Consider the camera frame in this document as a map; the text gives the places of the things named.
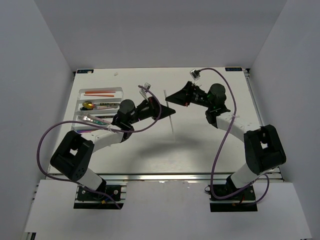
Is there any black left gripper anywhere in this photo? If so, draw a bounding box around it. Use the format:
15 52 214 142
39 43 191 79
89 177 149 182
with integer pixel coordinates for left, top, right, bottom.
128 96 175 125

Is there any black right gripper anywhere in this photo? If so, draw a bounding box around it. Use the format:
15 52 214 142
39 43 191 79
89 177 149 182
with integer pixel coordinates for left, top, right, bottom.
165 81 213 109

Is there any white chopstick short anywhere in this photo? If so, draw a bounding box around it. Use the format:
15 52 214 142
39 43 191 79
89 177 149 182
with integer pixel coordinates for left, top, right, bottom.
163 89 175 133

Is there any silver spoon iridescent handle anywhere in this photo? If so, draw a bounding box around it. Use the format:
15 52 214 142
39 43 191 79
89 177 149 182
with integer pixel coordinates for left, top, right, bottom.
81 100 121 108

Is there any silver spoon patterned handle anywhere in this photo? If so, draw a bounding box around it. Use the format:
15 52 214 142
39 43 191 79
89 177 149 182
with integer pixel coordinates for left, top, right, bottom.
99 102 120 106

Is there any orange chopstick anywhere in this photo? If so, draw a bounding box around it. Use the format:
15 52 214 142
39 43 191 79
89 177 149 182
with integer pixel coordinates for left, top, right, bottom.
84 94 115 98
84 90 116 94

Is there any knife with teal handle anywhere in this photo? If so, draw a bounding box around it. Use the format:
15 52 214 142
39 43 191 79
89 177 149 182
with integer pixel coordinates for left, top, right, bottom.
82 116 107 125

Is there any fork with pink handle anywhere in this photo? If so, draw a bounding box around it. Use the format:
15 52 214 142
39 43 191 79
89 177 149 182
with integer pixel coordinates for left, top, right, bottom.
76 111 111 125

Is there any gold spoon pink handle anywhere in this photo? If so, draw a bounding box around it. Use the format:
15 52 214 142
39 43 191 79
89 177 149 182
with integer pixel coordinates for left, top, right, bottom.
79 106 118 111

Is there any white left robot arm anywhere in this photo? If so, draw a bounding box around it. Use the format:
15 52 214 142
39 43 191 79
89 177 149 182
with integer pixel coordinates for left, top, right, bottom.
50 97 176 200

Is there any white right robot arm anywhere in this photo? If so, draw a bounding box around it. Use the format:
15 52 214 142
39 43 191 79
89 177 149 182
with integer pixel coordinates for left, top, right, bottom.
165 81 287 200

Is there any blue label sticker right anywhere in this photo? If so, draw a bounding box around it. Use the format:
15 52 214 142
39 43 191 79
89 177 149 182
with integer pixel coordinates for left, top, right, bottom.
225 67 243 72

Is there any blue label sticker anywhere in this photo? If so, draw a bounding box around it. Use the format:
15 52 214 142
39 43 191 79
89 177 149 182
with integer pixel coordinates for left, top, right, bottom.
76 69 94 74
225 67 243 72

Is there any white divided cutlery tray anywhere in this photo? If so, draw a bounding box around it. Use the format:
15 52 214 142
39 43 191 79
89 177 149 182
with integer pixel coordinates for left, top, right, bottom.
73 87 124 124

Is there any iridescent rainbow knife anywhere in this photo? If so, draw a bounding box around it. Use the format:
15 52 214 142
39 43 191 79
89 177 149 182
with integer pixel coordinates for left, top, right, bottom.
76 129 92 133

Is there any blue label sticker left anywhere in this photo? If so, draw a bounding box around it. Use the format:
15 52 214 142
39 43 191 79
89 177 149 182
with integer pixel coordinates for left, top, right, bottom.
76 69 94 74

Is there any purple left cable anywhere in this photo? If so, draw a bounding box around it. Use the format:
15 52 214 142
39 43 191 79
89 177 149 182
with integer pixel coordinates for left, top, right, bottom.
36 86 162 210

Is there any purple cable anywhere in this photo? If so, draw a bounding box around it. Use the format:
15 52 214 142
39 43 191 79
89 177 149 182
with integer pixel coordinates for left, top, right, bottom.
36 86 162 210
193 67 271 201

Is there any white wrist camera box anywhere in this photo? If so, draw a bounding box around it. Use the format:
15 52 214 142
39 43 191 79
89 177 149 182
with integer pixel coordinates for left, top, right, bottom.
190 69 201 81

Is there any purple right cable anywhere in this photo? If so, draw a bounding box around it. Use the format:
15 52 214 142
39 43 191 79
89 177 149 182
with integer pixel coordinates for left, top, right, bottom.
193 67 271 201

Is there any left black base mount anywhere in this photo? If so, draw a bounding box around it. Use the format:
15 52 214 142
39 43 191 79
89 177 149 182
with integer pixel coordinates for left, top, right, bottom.
73 181 127 210

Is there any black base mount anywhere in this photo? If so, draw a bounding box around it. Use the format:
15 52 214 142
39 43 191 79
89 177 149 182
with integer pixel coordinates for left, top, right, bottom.
204 185 258 213
73 181 127 210

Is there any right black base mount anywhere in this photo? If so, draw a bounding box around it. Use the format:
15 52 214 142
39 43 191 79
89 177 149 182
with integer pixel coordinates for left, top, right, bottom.
204 185 258 213

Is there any aluminium table frame rail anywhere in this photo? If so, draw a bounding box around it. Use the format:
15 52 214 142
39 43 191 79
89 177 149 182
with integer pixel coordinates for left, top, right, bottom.
243 68 287 176

